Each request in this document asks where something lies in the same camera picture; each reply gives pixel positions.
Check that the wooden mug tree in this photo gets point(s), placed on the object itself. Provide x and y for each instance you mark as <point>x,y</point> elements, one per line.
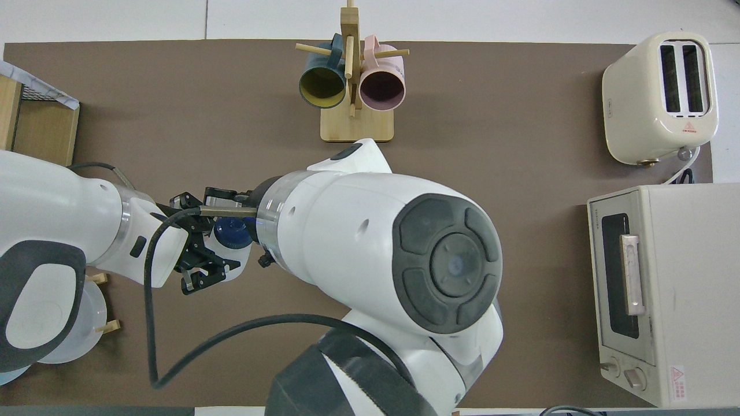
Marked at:
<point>357,128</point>

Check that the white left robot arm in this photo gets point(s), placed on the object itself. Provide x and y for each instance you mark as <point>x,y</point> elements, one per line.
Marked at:
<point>58,202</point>

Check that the wooden plate rack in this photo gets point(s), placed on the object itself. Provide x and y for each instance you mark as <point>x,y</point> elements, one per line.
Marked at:
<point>113,325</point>

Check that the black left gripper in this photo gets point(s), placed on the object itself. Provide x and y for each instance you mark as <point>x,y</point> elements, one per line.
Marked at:
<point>173,220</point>

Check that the white plate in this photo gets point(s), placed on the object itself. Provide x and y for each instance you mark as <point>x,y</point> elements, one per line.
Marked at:
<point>92,323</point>

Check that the brown table mat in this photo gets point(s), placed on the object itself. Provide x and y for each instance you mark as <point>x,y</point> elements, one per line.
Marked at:
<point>520,260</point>

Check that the cream toaster oven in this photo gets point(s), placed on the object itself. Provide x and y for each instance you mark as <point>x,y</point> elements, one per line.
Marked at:
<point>694,300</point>

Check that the pink mug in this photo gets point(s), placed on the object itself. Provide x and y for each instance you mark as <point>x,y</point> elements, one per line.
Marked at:
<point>381,89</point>

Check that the squeeze bottle with blue cap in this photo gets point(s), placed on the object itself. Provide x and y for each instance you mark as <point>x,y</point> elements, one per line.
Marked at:
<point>231,234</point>

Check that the dark teal mug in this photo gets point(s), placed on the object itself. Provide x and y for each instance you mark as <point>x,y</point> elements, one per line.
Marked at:
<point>322,86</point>

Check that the cream two-slot toaster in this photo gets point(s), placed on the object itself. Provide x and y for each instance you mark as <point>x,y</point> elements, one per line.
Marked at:
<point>630,104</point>

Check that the wooden shelf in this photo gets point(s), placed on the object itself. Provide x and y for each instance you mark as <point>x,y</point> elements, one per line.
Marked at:
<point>43,133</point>

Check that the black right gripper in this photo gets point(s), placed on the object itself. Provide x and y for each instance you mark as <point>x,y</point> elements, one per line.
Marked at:
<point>260,202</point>

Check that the light blue plate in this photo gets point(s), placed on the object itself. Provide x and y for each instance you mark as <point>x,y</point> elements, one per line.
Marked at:
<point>8,378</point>

